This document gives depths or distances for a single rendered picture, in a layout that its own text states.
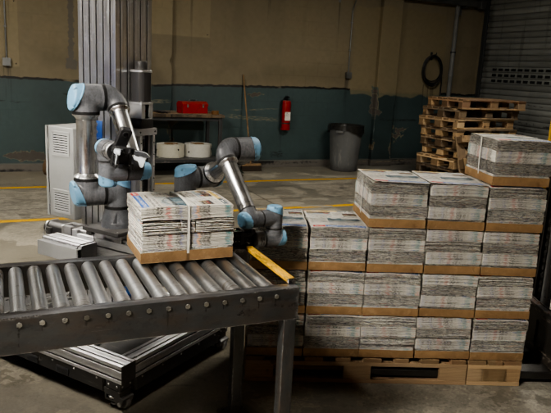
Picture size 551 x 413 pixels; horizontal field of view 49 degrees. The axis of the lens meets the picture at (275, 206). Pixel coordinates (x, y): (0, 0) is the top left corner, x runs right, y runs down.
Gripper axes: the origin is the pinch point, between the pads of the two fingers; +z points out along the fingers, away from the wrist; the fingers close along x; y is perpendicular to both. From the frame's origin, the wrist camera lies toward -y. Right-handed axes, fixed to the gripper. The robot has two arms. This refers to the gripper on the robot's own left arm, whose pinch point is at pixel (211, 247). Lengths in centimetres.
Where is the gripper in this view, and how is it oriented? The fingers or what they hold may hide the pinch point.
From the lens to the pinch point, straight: 273.5
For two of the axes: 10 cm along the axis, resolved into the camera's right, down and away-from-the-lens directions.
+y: 0.5, -9.7, -2.2
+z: -9.1, 0.4, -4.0
